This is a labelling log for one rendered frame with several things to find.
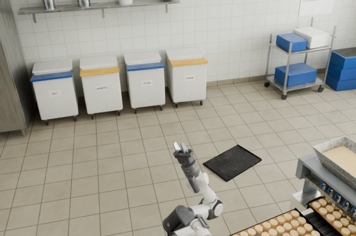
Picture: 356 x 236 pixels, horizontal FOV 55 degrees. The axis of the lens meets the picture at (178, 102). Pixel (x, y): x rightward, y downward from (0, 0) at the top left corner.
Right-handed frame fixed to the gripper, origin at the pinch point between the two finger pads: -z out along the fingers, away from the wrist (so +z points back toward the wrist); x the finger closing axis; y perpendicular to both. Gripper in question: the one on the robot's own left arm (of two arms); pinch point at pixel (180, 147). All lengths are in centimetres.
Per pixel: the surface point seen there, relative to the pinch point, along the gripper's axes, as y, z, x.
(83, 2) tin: -195, -93, -272
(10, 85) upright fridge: -67, -41, -315
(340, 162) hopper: -70, 63, 52
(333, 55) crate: -446, 146, -65
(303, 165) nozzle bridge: -68, 66, 27
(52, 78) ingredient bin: -116, -24, -305
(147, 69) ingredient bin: -211, 24, -232
